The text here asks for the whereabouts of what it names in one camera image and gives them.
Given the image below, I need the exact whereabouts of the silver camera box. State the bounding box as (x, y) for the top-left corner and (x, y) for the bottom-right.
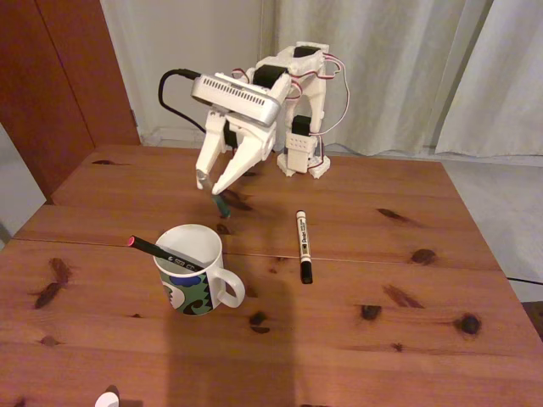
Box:
(189, 72), (284, 126)

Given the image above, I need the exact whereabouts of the green mechanical pencil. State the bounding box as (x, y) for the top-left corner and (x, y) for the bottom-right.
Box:
(197, 169), (232, 220)

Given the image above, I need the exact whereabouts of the white marker with black cap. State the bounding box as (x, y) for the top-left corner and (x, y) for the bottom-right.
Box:
(295, 209), (315, 285)

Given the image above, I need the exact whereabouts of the white curtain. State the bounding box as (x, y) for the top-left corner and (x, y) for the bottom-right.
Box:
(254, 0), (495, 158)
(434, 0), (543, 159)

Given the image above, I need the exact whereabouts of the black camera cable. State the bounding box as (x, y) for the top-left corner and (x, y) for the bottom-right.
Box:
(159, 68), (209, 132)

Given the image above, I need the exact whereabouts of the white mug with green pattern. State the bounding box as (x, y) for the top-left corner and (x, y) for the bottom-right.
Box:
(152, 223), (246, 317)

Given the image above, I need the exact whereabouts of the red white servo wire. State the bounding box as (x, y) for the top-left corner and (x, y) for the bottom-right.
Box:
(320, 53), (352, 137)

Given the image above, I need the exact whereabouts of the brown wooden cabinet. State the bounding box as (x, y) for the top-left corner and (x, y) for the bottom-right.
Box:
(0, 0), (141, 204)

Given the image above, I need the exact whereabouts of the black pen with red end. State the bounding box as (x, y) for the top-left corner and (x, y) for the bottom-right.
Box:
(127, 235), (204, 272)

